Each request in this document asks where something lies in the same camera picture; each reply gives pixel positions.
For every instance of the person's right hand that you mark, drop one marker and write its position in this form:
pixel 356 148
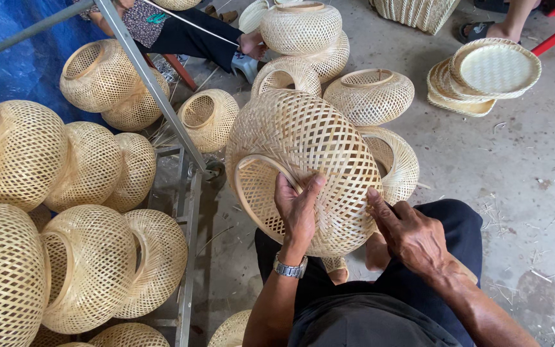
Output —
pixel 415 241

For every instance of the person's left hand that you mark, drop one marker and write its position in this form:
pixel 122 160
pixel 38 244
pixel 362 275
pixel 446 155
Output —
pixel 297 221

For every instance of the large open-weave bamboo lampshade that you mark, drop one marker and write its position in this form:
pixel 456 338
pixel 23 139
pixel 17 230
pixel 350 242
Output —
pixel 306 139

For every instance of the person's right foot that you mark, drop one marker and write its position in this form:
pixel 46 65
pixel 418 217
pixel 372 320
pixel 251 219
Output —
pixel 376 253

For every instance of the person's foot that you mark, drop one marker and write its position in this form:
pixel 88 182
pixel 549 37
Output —
pixel 376 253
pixel 335 270

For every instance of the silver metal wristwatch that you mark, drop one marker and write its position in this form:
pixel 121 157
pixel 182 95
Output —
pixel 289 269

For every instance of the person's left foot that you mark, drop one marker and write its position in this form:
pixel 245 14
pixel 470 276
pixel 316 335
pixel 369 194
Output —
pixel 335 270

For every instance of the person's dark shirt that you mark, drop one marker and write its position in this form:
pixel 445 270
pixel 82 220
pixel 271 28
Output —
pixel 369 323

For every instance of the black caster wheel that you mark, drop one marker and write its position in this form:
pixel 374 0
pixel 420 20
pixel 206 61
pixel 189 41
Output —
pixel 216 172

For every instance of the small woven bamboo shade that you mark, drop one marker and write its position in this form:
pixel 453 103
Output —
pixel 233 332

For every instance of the stack of round bamboo trays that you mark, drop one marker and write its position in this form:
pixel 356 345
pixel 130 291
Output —
pixel 494 70

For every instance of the red stool leg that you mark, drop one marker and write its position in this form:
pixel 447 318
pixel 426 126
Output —
pixel 181 72

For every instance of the cluster of woven bamboo lampshades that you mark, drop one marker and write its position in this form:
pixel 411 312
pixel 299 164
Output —
pixel 301 29

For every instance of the pile of woven bamboo lampshades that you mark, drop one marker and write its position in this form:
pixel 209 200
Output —
pixel 85 260

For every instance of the black sandal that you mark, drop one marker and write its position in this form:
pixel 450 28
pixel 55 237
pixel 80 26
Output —
pixel 472 31

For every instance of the pair of brown sandals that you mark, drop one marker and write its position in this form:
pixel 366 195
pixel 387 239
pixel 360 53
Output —
pixel 222 14

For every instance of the thin bamboo strip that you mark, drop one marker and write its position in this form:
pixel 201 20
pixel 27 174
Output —
pixel 195 25

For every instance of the tall ribbed bamboo basket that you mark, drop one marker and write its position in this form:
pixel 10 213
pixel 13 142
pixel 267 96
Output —
pixel 417 13

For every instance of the blue plastic tarp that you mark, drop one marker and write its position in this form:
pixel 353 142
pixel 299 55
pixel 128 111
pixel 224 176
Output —
pixel 22 72

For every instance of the grey metal cart frame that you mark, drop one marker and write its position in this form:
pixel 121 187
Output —
pixel 152 79

